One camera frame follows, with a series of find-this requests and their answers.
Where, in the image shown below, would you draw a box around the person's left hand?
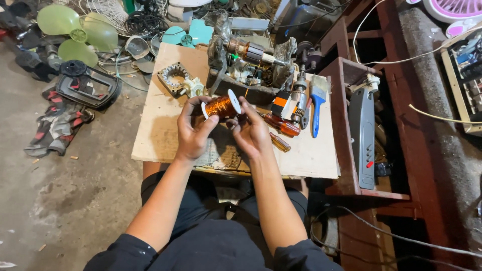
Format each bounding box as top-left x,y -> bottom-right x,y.
176,96 -> 220,162

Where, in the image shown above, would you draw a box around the person's right hand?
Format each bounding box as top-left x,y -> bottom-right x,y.
227,97 -> 274,159

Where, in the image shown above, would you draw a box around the copper wire spool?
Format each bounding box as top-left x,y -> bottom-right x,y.
201,89 -> 242,120

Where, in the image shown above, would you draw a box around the orange black white box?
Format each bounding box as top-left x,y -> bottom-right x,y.
271,90 -> 293,120

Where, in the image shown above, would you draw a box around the white plastic motor part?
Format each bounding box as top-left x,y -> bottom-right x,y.
179,77 -> 207,98

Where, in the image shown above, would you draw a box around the metal armature with spring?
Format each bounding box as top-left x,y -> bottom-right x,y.
291,70 -> 309,125

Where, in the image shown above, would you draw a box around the grey metal motor stator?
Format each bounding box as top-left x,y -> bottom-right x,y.
157,62 -> 192,96

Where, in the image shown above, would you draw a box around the copper wound motor armature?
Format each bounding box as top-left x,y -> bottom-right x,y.
224,37 -> 288,67

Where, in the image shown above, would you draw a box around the teal fan blade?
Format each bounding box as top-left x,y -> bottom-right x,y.
161,19 -> 214,49

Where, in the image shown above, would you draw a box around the grey fan motor cover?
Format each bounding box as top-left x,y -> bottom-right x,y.
125,35 -> 150,60

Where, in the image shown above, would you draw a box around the grey device with red button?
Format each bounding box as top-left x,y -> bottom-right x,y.
347,73 -> 381,190

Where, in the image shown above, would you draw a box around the person's black clothing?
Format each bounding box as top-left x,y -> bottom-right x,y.
84,171 -> 344,271

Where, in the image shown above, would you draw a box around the heap of scrap appliance parts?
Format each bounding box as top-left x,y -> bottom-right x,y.
166,0 -> 352,72

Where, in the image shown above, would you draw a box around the red brown wooden rack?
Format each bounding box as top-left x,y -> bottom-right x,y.
317,0 -> 467,271

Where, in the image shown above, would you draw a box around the red grey black cloth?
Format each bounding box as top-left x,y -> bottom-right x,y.
24,86 -> 95,157

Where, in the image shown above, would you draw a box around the white fan grille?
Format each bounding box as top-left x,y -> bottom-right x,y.
86,0 -> 130,32

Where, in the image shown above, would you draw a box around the green fan blade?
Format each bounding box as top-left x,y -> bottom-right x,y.
36,4 -> 119,68

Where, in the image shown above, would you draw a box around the heap of black power tools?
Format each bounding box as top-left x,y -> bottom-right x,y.
0,0 -> 65,83

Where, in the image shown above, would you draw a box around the cream crate of parts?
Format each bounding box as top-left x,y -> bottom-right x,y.
441,32 -> 482,137

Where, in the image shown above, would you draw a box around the pink white fan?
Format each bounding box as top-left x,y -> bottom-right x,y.
406,0 -> 482,38

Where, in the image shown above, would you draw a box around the small amber handled screwdriver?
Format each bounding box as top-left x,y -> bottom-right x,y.
269,132 -> 291,153

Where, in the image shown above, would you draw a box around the large amber handled screwdriver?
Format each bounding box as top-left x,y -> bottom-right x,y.
262,112 -> 301,138

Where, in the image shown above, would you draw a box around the grey handled pliers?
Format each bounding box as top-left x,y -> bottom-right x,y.
300,99 -> 313,130

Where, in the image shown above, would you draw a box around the blue handled paintbrush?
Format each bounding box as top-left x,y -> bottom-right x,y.
309,74 -> 330,139

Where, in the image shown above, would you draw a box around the black fan base frame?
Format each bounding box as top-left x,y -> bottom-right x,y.
56,59 -> 122,110

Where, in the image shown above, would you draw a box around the black coiled cable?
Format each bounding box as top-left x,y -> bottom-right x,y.
124,4 -> 168,37

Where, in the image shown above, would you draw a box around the white cable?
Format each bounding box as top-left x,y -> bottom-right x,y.
352,0 -> 482,66

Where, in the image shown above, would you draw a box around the cream cable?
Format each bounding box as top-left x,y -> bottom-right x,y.
408,104 -> 482,125

